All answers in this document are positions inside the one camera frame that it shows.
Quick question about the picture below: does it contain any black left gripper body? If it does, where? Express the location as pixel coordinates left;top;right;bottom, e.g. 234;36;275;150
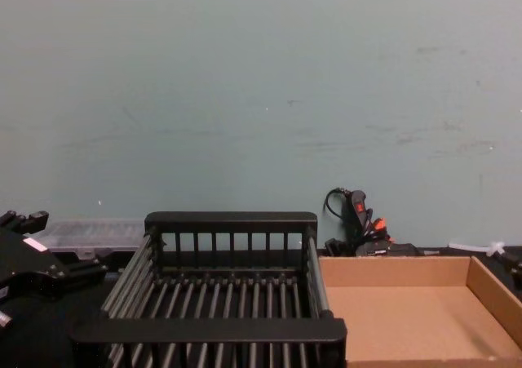
0;227;63;301

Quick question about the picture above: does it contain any clear plastic case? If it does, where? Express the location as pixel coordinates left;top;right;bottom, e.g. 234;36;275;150
30;219;148;264

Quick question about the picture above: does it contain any shallow brown cardboard tray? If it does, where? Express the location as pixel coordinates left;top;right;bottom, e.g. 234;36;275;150
317;255;522;368

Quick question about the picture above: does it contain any black rack with steel bars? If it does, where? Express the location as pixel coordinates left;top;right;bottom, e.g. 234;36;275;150
68;211;348;368

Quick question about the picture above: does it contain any black corded tool red switch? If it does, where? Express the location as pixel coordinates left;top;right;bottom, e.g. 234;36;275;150
324;185;426;259

